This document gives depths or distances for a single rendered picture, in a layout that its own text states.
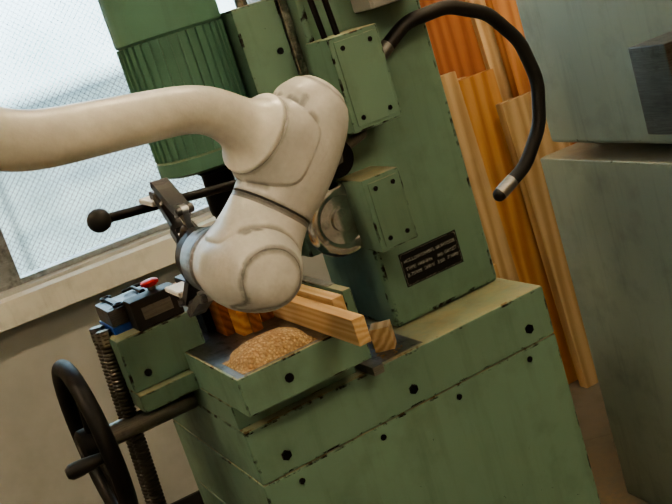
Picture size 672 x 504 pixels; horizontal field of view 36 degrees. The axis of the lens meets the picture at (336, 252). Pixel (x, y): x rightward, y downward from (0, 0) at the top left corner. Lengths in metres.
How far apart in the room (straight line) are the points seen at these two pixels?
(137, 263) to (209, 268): 1.75
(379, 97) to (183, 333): 0.49
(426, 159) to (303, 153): 0.59
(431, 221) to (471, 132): 1.30
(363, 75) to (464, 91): 1.48
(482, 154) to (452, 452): 1.52
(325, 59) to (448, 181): 0.33
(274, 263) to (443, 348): 0.59
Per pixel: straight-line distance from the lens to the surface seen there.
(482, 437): 1.76
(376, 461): 1.66
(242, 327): 1.64
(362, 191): 1.60
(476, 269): 1.83
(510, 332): 1.75
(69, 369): 1.64
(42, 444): 3.06
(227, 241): 1.19
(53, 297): 2.92
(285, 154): 1.18
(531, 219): 3.14
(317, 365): 1.51
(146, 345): 1.65
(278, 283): 1.16
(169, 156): 1.64
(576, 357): 3.25
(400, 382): 1.65
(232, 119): 1.17
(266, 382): 1.48
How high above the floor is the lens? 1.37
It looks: 14 degrees down
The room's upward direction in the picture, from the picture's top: 18 degrees counter-clockwise
